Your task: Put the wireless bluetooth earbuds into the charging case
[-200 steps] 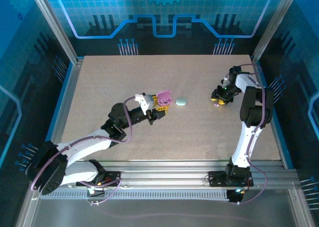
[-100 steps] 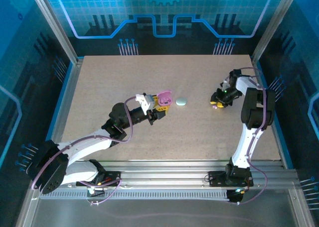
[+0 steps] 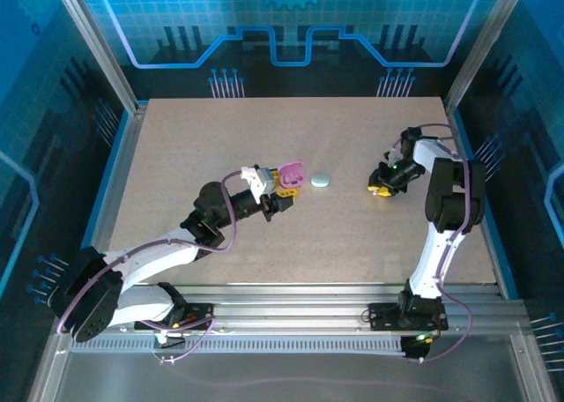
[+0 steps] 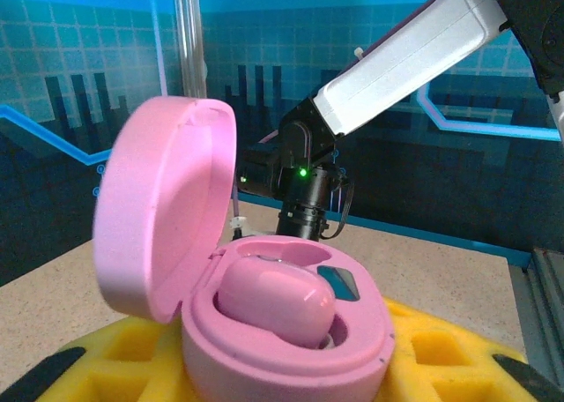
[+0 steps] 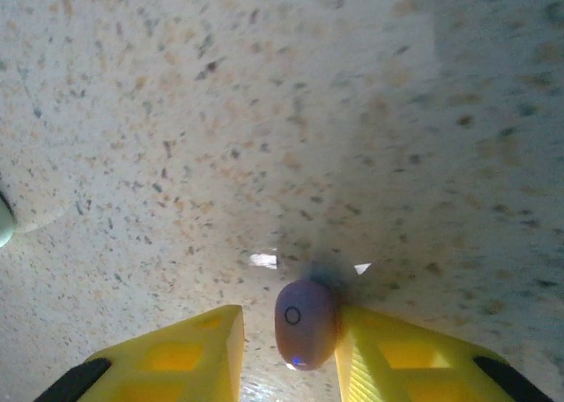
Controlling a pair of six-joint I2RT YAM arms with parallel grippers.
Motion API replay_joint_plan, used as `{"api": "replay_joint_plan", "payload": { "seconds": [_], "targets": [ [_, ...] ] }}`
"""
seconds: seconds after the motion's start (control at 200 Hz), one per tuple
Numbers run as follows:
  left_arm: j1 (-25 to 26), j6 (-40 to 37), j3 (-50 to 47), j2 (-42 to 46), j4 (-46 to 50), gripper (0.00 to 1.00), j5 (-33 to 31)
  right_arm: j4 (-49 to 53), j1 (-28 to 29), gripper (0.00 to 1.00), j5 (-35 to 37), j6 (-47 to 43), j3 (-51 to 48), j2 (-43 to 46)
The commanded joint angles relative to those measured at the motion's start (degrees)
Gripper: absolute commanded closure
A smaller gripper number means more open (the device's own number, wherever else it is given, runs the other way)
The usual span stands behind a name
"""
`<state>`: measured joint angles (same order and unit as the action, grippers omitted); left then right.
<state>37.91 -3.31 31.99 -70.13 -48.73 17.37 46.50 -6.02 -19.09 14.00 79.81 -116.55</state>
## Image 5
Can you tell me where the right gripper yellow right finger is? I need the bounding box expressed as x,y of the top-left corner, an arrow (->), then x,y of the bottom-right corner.
333,304 -> 557,402

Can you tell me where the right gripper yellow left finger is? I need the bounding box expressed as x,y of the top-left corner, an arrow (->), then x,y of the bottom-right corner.
33,303 -> 246,402

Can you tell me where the purple wireless earbud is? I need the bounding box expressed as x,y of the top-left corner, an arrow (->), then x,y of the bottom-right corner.
273,278 -> 340,372

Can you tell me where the green earbud charging case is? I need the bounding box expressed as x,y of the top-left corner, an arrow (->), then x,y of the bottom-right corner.
0,193 -> 19,249

